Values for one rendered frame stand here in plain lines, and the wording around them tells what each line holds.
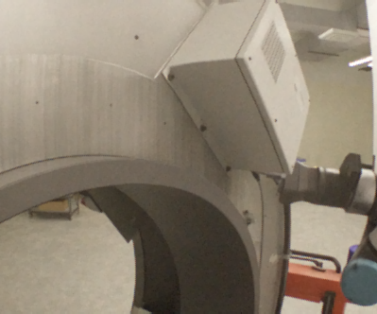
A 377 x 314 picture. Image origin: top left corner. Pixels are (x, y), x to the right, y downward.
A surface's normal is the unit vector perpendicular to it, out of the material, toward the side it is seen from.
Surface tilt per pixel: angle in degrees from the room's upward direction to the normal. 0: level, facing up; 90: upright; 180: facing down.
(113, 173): 90
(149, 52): 90
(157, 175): 90
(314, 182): 46
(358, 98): 90
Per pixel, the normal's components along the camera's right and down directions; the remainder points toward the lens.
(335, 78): 0.05, 0.10
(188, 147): 0.80, 0.06
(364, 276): -0.68, 0.15
